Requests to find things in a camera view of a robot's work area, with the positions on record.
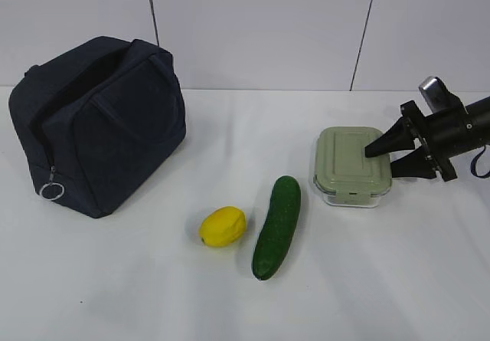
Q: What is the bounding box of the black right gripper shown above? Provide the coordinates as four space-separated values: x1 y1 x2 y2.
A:
364 101 466 182

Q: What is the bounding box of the glass container green lid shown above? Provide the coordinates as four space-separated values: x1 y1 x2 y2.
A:
313 126 392 208

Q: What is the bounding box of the green cucumber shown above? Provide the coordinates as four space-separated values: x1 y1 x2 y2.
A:
251 175 302 280

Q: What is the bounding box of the navy blue lunch bag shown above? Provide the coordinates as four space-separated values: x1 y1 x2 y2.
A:
8 36 186 218

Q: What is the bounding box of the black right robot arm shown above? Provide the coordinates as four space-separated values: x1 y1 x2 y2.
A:
364 97 489 182

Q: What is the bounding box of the yellow lemon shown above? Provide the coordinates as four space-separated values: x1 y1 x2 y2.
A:
199 206 247 248

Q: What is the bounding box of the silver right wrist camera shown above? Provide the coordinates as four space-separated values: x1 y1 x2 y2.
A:
418 76 462 113

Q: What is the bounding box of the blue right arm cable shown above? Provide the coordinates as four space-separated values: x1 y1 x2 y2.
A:
470 144 490 179

